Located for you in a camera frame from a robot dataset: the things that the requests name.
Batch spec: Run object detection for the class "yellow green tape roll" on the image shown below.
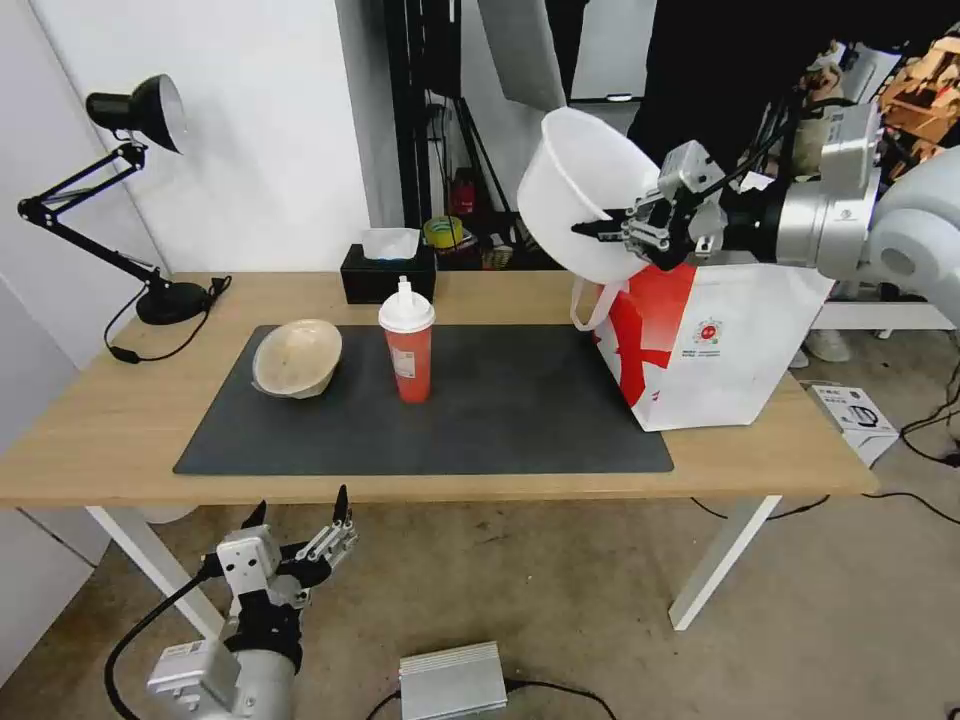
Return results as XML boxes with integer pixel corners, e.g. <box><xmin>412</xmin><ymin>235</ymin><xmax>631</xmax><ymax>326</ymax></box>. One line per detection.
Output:
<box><xmin>422</xmin><ymin>215</ymin><xmax>468</xmax><ymax>250</ymax></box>

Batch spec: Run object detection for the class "white and red takeout bag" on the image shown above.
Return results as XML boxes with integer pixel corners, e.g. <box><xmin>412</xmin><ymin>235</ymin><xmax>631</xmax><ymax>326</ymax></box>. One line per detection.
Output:
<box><xmin>570</xmin><ymin>247</ymin><xmax>835</xmax><ymax>433</ymax></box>

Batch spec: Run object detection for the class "brown wooden frame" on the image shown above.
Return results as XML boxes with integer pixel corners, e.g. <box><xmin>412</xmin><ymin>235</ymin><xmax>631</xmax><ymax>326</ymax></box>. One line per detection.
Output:
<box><xmin>875</xmin><ymin>20</ymin><xmax>960</xmax><ymax>155</ymax></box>

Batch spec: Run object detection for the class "red canister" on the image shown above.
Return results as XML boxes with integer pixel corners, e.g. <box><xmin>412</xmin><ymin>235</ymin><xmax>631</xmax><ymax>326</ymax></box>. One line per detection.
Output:
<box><xmin>451</xmin><ymin>167</ymin><xmax>482</xmax><ymax>218</ymax></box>

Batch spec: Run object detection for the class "black desk lamp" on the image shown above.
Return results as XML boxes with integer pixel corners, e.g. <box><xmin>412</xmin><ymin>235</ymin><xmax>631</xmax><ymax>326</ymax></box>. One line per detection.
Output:
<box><xmin>17</xmin><ymin>72</ymin><xmax>214</xmax><ymax>327</ymax></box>

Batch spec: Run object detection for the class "black desk mat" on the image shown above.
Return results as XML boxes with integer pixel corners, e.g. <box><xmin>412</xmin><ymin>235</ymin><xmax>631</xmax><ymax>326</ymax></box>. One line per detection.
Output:
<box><xmin>172</xmin><ymin>323</ymin><xmax>675</xmax><ymax>477</ymax></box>

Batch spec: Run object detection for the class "white reflector panel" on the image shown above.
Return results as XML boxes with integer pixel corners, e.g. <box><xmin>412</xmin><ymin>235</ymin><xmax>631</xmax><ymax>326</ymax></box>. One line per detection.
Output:
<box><xmin>478</xmin><ymin>0</ymin><xmax>569</xmax><ymax>111</ymax></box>

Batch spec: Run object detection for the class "black lamp cable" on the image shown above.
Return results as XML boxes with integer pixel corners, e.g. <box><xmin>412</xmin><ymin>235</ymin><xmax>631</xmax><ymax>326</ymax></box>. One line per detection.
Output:
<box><xmin>102</xmin><ymin>275</ymin><xmax>233</xmax><ymax>367</ymax></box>

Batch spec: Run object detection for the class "person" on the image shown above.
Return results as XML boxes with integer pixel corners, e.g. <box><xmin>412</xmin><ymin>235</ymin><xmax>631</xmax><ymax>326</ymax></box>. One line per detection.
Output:
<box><xmin>624</xmin><ymin>0</ymin><xmax>960</xmax><ymax>185</ymax></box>

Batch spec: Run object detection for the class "white plastic bowl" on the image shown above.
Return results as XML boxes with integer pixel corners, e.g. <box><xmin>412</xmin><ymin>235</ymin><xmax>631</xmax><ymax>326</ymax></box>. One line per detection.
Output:
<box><xmin>516</xmin><ymin>107</ymin><xmax>676</xmax><ymax>286</ymax></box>

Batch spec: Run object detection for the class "white kettle carton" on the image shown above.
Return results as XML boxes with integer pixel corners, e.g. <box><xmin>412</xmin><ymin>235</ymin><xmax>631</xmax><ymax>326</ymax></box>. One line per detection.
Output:
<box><xmin>797</xmin><ymin>380</ymin><xmax>901</xmax><ymax>469</ymax></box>

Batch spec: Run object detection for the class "red cup with white lid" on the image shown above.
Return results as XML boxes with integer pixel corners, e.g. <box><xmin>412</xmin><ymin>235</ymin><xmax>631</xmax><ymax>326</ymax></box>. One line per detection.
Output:
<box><xmin>377</xmin><ymin>275</ymin><xmax>438</xmax><ymax>406</ymax></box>

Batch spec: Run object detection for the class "beige paper bowl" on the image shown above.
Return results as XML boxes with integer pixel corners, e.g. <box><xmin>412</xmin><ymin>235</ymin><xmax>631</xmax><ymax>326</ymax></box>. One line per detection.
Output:
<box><xmin>250</xmin><ymin>317</ymin><xmax>345</xmax><ymax>402</ymax></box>

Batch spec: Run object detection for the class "black tripod stand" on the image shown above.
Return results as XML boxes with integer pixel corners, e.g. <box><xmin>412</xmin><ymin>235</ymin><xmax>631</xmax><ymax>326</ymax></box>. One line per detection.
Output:
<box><xmin>389</xmin><ymin>0</ymin><xmax>519</xmax><ymax>256</ymax></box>

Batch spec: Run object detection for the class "wooden table with white legs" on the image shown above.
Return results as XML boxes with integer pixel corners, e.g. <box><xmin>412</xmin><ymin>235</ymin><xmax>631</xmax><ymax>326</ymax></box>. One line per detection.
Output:
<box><xmin>0</xmin><ymin>269</ymin><xmax>880</xmax><ymax>636</ymax></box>

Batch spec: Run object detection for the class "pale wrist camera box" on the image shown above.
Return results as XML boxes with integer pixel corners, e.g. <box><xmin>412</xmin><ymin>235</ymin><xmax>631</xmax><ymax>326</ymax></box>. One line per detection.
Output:
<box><xmin>215</xmin><ymin>524</ymin><xmax>284</xmax><ymax>599</ymax></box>
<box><xmin>658</xmin><ymin>140</ymin><xmax>727</xmax><ymax>198</ymax></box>

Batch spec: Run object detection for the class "black floor cable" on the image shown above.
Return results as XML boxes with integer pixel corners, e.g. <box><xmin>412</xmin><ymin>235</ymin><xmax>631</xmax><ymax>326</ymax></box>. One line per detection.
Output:
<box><xmin>898</xmin><ymin>393</ymin><xmax>960</xmax><ymax>470</ymax></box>

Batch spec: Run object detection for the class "white bench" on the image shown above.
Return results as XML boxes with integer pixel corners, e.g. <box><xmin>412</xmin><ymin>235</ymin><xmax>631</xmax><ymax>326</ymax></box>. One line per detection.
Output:
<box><xmin>808</xmin><ymin>278</ymin><xmax>960</xmax><ymax>340</ymax></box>

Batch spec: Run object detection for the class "silver power supply box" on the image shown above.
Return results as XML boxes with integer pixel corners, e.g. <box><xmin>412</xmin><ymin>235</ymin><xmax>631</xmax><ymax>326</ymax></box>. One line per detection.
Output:
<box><xmin>398</xmin><ymin>640</ymin><xmax>512</xmax><ymax>720</ymax></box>

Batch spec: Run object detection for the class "person's white shoe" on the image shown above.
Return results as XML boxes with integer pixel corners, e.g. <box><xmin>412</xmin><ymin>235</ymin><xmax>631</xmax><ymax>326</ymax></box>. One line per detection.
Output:
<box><xmin>788</xmin><ymin>326</ymin><xmax>853</xmax><ymax>370</ymax></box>

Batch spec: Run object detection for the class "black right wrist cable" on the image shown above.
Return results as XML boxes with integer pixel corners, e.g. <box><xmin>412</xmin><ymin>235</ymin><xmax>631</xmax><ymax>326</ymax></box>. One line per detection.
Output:
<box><xmin>734</xmin><ymin>93</ymin><xmax>808</xmax><ymax>193</ymax></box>

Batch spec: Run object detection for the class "black tissue box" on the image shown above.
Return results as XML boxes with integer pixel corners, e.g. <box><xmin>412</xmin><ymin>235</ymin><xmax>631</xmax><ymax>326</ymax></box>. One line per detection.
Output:
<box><xmin>338</xmin><ymin>226</ymin><xmax>439</xmax><ymax>306</ymax></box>

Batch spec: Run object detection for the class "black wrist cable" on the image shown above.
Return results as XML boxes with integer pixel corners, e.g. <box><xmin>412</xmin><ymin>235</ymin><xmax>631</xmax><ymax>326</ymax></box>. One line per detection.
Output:
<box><xmin>734</xmin><ymin>93</ymin><xmax>808</xmax><ymax>193</ymax></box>
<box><xmin>103</xmin><ymin>571</ymin><xmax>228</xmax><ymax>720</ymax></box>

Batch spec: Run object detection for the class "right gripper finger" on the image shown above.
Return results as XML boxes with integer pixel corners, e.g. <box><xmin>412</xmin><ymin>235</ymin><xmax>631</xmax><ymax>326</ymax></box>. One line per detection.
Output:
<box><xmin>570</xmin><ymin>211</ymin><xmax>674</xmax><ymax>254</ymax></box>
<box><xmin>632</xmin><ymin>187</ymin><xmax>682</xmax><ymax>223</ymax></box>

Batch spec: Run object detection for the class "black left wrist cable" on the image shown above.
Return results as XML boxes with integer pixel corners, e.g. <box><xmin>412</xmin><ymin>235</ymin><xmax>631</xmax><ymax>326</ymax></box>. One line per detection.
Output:
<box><xmin>103</xmin><ymin>571</ymin><xmax>228</xmax><ymax>720</ymax></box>

